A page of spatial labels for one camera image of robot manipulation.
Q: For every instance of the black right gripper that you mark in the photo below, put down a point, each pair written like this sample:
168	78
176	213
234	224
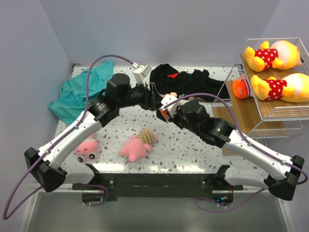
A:
175	119

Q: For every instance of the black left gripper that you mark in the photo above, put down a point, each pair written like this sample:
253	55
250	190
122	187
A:
152	97

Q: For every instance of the black-haired doll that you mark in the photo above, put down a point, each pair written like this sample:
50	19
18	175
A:
166	106
241	87

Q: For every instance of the yellow polka-dot plush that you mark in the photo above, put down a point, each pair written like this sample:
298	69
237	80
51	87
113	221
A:
292	88
281	55

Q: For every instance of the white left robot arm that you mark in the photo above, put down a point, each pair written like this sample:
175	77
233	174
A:
45	163

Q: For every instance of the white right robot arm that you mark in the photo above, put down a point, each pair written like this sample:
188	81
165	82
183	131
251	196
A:
284	173

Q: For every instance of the black printed shirt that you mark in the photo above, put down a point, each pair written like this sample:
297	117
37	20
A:
167	79

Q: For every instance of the pink pig plush, centre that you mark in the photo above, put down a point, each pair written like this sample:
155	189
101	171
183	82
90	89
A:
138	145

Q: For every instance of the pink pig plush, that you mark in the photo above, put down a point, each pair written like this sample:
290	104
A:
138	145
87	149

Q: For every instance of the teal striped-trim shirt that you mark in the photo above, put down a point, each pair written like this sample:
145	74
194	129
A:
72	98

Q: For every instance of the pink pig plush, left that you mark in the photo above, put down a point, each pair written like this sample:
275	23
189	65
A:
87	149

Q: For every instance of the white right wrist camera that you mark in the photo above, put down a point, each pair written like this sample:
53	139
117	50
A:
169	104

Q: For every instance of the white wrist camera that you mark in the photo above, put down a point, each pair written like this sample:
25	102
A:
169	104
140	72

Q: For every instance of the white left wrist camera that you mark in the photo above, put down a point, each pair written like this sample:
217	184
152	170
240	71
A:
140	72

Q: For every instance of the white wire wooden shelf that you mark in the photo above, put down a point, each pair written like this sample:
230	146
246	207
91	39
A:
270	122

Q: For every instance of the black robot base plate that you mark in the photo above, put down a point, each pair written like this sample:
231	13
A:
152	186

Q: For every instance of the aluminium frame rail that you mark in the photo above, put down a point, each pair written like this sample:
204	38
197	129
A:
154	203

